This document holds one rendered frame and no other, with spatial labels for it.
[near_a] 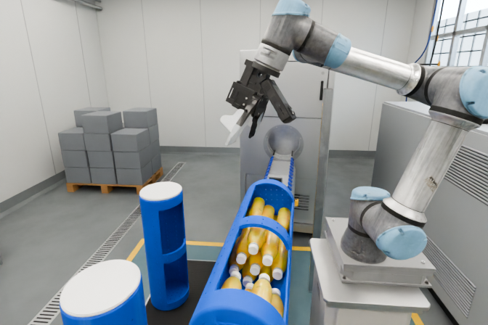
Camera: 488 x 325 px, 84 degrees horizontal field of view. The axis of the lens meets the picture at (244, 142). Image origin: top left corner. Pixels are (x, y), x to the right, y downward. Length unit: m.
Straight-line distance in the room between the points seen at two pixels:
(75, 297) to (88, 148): 3.40
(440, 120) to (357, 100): 5.11
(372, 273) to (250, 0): 5.22
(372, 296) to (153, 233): 1.37
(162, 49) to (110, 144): 2.48
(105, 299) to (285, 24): 1.09
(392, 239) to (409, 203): 0.11
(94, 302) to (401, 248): 1.03
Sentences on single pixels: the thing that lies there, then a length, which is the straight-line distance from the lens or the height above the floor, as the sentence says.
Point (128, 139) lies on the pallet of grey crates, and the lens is 4.17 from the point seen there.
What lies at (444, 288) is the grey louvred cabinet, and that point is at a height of 0.23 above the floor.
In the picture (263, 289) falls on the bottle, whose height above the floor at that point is 1.15.
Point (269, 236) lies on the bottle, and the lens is 1.22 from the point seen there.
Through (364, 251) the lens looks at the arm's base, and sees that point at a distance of 1.03.
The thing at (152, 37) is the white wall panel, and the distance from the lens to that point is 6.08.
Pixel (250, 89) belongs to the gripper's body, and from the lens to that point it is 0.66.
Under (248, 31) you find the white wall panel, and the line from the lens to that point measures 5.65.
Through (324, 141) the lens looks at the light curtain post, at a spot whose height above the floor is 1.33.
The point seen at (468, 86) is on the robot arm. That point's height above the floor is 1.80.
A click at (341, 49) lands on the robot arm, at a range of 0.68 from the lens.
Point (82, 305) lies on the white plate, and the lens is 1.25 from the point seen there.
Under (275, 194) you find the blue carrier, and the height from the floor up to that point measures 1.14.
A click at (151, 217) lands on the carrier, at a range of 1.91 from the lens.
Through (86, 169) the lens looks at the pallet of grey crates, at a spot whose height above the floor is 0.37.
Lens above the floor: 1.85
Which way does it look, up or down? 16 degrees down
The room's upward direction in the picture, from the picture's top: straight up
